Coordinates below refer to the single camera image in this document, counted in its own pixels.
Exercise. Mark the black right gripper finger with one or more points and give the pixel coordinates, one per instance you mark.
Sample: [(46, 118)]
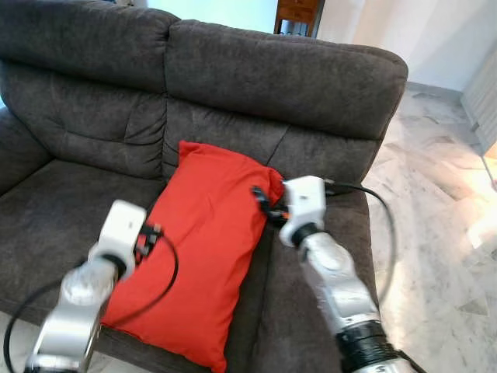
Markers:
[(259, 198)]

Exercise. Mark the red pillow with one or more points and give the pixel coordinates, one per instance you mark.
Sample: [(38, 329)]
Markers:
[(198, 249)]

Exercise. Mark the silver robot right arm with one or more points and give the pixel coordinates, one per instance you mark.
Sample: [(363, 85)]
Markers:
[(342, 295)]

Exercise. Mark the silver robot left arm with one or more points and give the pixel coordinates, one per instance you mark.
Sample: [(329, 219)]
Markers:
[(74, 311)]

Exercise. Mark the grey fabric sofa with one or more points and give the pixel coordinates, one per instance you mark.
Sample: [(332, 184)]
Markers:
[(264, 85)]

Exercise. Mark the white slatted furniture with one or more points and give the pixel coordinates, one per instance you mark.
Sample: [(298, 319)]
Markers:
[(483, 101)]

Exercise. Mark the brown wooden cabinet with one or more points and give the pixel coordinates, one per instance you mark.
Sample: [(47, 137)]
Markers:
[(297, 15)]

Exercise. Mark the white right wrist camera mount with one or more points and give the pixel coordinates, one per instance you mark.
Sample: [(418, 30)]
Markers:
[(304, 206)]

